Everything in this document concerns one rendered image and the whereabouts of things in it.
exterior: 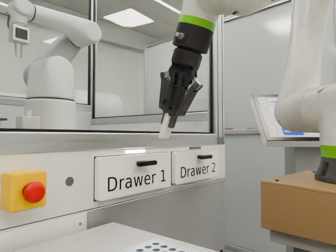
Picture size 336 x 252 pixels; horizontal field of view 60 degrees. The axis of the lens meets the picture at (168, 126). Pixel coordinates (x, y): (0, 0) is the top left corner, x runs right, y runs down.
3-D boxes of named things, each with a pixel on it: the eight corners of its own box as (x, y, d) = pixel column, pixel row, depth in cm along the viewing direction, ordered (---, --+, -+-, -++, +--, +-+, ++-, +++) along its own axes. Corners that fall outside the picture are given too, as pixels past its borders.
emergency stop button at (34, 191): (47, 201, 56) (47, 180, 56) (26, 205, 53) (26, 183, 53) (39, 199, 58) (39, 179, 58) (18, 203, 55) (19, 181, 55)
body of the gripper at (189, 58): (167, 44, 73) (157, 80, 75) (193, 50, 68) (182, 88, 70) (184, 51, 79) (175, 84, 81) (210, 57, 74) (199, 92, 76)
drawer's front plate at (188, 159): (218, 176, 119) (218, 149, 120) (175, 185, 97) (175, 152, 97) (214, 175, 120) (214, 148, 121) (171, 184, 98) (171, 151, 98)
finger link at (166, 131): (174, 114, 78) (176, 115, 78) (166, 138, 79) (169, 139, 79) (167, 113, 76) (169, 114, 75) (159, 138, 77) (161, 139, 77)
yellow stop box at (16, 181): (48, 206, 59) (49, 170, 59) (11, 214, 53) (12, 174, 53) (36, 203, 62) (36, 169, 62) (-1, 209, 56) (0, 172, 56)
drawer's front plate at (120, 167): (170, 186, 95) (170, 152, 95) (98, 201, 72) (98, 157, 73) (166, 185, 96) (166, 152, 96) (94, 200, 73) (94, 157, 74)
